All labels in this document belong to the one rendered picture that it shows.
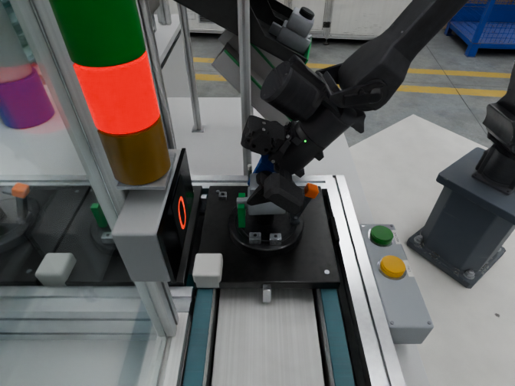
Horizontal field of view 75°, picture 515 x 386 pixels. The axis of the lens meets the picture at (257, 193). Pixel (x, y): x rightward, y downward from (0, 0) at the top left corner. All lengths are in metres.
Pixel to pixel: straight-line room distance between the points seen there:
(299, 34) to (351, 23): 3.86
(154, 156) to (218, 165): 0.69
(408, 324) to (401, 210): 0.37
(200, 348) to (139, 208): 0.29
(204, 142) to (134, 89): 0.82
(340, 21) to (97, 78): 4.37
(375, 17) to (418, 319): 4.21
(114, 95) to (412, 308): 0.51
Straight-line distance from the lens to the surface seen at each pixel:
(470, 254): 0.76
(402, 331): 0.59
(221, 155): 1.01
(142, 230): 0.29
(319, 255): 0.61
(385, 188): 0.95
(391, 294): 0.61
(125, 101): 0.26
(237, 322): 0.59
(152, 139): 0.28
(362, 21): 4.60
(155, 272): 0.33
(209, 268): 0.56
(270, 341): 0.58
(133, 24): 0.25
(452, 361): 0.71
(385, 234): 0.67
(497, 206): 0.68
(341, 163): 1.00
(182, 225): 0.35
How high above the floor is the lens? 1.45
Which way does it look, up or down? 42 degrees down
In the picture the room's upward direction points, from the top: straight up
